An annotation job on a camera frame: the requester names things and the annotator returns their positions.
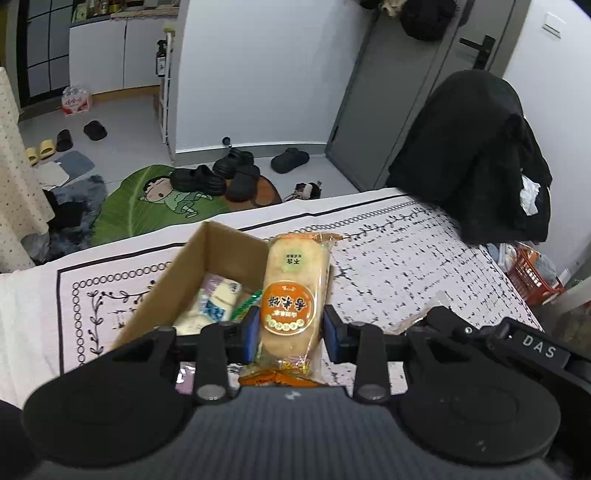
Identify grey blue cloth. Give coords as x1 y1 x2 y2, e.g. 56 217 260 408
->
536 256 560 288

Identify white rack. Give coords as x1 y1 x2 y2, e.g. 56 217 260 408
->
154 25 178 146

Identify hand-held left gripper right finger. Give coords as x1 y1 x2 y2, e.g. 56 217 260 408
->
323 305 485 403

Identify white cabinet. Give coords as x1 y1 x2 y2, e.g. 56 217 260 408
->
69 14 178 95

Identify black shoe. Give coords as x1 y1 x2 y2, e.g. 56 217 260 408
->
170 165 228 197
212 148 256 180
225 164 262 203

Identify orange rice cracker packet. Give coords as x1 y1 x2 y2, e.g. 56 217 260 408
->
238 232 342 386

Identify green leaf rug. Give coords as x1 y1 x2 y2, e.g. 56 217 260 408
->
90 165 283 247

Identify printed bed blanket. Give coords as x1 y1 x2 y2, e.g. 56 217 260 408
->
55 187 543 402

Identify black door handle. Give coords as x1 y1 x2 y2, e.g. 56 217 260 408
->
459 34 496 70

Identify green yellow snack packet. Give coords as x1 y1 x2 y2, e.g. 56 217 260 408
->
233 288 264 321

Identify red plastic basket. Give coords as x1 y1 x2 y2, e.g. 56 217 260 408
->
505 244 566 308

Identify clear brown snack packet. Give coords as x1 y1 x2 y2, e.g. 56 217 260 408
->
398 291 451 334

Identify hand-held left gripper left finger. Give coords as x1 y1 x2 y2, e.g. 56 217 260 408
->
99 307 260 404

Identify cardboard box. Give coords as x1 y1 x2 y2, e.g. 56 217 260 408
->
108 220 335 365

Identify grey floor mat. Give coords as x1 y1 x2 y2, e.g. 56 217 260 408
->
53 151 95 183

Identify white cloth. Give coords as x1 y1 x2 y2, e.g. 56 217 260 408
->
519 174 542 217

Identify red white carton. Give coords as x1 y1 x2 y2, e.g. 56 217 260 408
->
61 85 93 117

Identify black clog slipper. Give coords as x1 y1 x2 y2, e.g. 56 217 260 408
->
270 148 311 175

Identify grey door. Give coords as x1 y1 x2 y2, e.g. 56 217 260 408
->
325 0 532 192

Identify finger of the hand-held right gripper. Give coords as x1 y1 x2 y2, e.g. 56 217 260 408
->
424 306 502 344

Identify blue fuzzy rug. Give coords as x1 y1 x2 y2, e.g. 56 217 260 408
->
41 174 109 266

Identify hanging dark clothes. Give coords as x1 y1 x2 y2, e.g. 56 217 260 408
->
358 0 458 42

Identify striped slipper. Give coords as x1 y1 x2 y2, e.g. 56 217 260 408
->
283 181 323 203

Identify white blue snack packet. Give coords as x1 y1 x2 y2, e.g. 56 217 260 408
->
173 273 243 337

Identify beige floor mat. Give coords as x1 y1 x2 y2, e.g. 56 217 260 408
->
34 164 69 188

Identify dotted cloth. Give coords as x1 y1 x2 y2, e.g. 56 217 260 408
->
0 67 56 273

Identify black coat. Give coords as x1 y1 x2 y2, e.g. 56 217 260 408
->
385 69 554 245

